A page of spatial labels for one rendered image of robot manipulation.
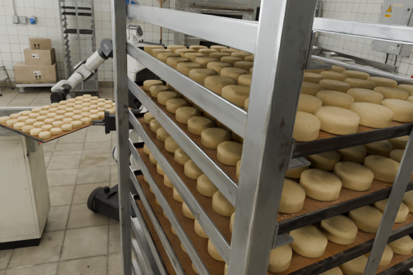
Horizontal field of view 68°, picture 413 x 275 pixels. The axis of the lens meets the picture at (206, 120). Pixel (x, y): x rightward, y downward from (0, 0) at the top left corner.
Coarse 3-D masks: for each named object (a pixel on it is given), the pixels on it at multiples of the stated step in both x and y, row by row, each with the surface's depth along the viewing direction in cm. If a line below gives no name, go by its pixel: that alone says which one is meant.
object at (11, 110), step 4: (0, 108) 196; (4, 108) 196; (8, 108) 197; (12, 108) 197; (16, 108) 198; (20, 108) 198; (24, 108) 199; (28, 108) 200; (32, 108) 200; (0, 112) 196; (4, 112) 197; (8, 112) 198; (12, 112) 198; (16, 112) 199; (0, 116) 197; (4, 116) 198; (8, 116) 198
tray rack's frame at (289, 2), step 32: (288, 0) 21; (288, 32) 22; (256, 64) 24; (288, 64) 23; (256, 96) 25; (288, 96) 24; (256, 128) 25; (288, 128) 25; (256, 160) 26; (256, 192) 26; (256, 224) 28; (384, 224) 41; (256, 256) 29
